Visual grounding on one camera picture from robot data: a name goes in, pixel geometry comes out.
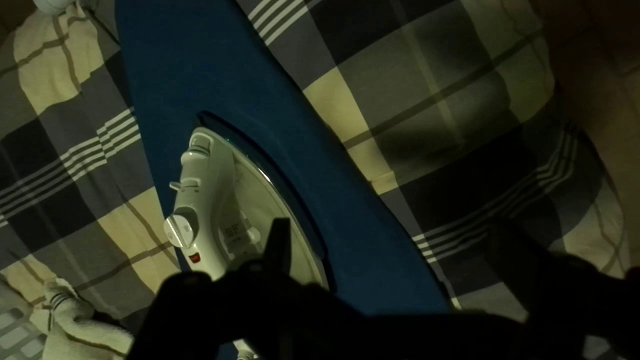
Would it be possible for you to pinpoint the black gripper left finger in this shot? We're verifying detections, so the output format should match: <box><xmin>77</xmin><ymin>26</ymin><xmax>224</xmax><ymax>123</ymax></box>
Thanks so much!
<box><xmin>261</xmin><ymin>218</ymin><xmax>291</xmax><ymax>273</ymax></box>

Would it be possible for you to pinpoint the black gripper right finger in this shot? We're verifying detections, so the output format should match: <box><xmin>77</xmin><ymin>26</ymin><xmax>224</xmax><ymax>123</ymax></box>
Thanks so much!
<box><xmin>479</xmin><ymin>218</ymin><xmax>640</xmax><ymax>360</ymax></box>

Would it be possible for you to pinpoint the white clothes iron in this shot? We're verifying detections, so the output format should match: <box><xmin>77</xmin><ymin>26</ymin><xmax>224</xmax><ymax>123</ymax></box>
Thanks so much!
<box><xmin>163</xmin><ymin>126</ymin><xmax>329</xmax><ymax>288</ymax></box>

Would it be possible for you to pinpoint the blue ironing board cover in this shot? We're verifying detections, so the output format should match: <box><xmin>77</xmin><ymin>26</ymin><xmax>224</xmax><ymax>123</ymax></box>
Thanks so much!
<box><xmin>114</xmin><ymin>0</ymin><xmax>449</xmax><ymax>313</ymax></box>

